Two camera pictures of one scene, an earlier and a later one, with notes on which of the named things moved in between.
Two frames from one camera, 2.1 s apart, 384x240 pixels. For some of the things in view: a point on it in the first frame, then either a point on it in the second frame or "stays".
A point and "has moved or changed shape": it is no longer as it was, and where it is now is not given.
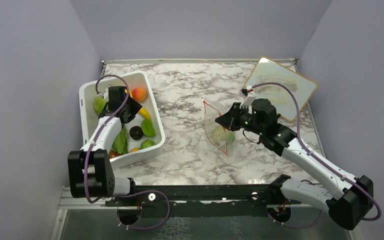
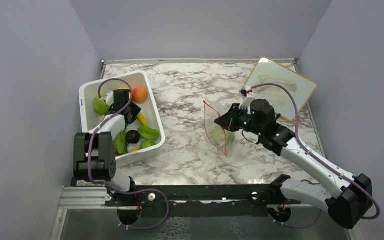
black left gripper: [135, 107] stays
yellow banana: [144, 113] has moved or changed shape
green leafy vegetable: [120, 143] stays
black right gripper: [229, 120] stays
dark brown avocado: [136, 132] has moved or changed shape
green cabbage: [222, 136] stays
